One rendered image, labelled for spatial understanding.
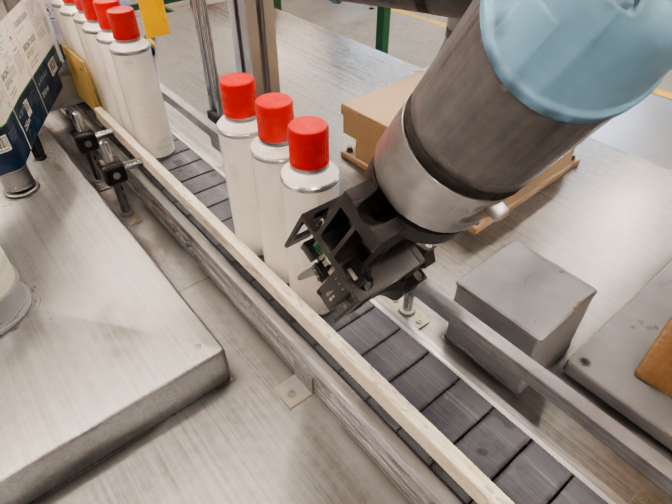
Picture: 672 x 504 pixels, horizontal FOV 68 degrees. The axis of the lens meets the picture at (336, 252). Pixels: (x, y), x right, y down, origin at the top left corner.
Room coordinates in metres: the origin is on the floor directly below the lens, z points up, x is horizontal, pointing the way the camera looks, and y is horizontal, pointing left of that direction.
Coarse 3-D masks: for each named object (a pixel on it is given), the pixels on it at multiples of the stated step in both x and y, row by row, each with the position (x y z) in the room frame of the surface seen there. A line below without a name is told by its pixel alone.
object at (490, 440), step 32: (192, 160) 0.65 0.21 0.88; (192, 192) 0.56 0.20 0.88; (224, 192) 0.56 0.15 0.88; (224, 224) 0.49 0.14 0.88; (224, 256) 0.45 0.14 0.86; (256, 288) 0.38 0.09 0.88; (288, 320) 0.34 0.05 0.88; (352, 320) 0.34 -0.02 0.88; (384, 320) 0.34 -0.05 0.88; (320, 352) 0.30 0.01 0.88; (384, 352) 0.30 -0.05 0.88; (416, 352) 0.30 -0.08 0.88; (352, 384) 0.26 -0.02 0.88; (416, 384) 0.26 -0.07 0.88; (448, 384) 0.26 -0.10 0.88; (384, 416) 0.23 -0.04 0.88; (448, 416) 0.23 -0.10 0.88; (480, 416) 0.23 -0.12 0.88; (416, 448) 0.20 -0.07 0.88; (480, 448) 0.20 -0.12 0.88; (512, 448) 0.20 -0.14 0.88; (448, 480) 0.17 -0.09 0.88; (512, 480) 0.17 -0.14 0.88; (544, 480) 0.17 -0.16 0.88; (576, 480) 0.17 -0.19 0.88
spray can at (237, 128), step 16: (224, 80) 0.45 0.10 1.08; (240, 80) 0.45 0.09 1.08; (224, 96) 0.44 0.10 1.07; (240, 96) 0.44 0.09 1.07; (256, 96) 0.45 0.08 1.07; (224, 112) 0.44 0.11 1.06; (240, 112) 0.44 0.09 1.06; (224, 128) 0.44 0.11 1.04; (240, 128) 0.43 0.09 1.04; (256, 128) 0.44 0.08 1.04; (224, 144) 0.43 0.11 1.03; (240, 144) 0.43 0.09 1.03; (224, 160) 0.44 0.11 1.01; (240, 160) 0.43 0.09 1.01; (240, 176) 0.43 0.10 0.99; (240, 192) 0.43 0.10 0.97; (240, 208) 0.43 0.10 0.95; (256, 208) 0.43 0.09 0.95; (240, 224) 0.43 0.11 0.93; (256, 224) 0.43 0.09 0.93; (256, 240) 0.43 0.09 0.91
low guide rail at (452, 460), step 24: (240, 240) 0.42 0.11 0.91; (264, 264) 0.38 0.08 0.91; (288, 288) 0.35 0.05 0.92; (312, 312) 0.32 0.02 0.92; (312, 336) 0.30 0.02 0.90; (336, 336) 0.29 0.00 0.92; (336, 360) 0.27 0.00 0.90; (360, 360) 0.26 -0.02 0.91; (360, 384) 0.25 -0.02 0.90; (384, 384) 0.24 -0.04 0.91; (384, 408) 0.22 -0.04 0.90; (408, 408) 0.21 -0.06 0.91; (408, 432) 0.20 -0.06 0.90; (432, 432) 0.19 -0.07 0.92; (432, 456) 0.18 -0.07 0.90; (456, 456) 0.17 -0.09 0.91; (456, 480) 0.16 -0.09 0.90; (480, 480) 0.16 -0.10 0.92
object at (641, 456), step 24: (168, 96) 0.69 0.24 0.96; (192, 120) 0.63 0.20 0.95; (432, 288) 0.30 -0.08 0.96; (456, 312) 0.27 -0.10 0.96; (480, 336) 0.25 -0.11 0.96; (504, 360) 0.23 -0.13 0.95; (528, 360) 0.23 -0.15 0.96; (528, 384) 0.21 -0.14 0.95; (552, 384) 0.21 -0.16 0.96; (576, 408) 0.19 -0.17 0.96; (600, 432) 0.17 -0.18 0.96; (624, 432) 0.17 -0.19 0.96; (624, 456) 0.16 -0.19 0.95; (648, 456) 0.15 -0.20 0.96
